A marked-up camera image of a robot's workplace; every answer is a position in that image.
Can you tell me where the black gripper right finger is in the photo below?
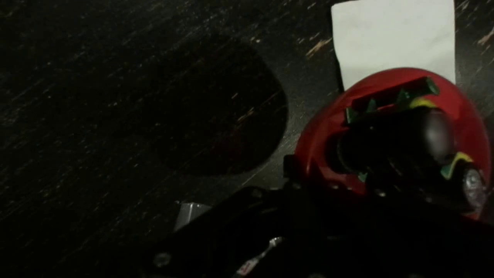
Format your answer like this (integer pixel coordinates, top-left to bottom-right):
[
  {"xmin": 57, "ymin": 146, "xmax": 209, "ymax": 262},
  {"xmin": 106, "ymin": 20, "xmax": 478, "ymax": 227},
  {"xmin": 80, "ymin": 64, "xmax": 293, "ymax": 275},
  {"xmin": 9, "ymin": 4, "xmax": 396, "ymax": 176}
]
[{"xmin": 335, "ymin": 114, "xmax": 413, "ymax": 194}]

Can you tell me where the red bowl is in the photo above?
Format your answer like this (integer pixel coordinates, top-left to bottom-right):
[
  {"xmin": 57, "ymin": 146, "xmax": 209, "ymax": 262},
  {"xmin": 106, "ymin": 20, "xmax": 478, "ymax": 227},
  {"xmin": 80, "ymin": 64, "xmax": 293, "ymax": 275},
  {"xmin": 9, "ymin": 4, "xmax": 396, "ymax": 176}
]
[{"xmin": 293, "ymin": 66, "xmax": 494, "ymax": 222}]

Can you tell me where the green yellow toy car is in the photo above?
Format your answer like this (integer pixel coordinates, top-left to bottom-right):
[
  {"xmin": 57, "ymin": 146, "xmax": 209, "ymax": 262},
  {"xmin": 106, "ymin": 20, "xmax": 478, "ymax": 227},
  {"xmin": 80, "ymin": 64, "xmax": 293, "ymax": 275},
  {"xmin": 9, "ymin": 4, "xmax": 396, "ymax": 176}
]
[{"xmin": 342, "ymin": 75, "xmax": 489, "ymax": 213}]

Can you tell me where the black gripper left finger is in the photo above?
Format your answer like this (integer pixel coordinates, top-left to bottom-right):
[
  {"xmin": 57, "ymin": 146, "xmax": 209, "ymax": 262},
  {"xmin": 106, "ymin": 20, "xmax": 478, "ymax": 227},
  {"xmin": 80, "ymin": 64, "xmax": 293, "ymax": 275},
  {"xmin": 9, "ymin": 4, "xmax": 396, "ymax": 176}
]
[{"xmin": 282, "ymin": 153, "xmax": 311, "ymax": 193}]

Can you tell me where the white paper napkin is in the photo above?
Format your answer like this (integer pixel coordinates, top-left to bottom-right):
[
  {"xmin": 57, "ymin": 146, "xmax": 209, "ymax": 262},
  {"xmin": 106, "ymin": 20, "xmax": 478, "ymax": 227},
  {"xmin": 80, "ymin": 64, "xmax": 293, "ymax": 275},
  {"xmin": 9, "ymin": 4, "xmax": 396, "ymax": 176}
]
[{"xmin": 328, "ymin": 0, "xmax": 458, "ymax": 91}]

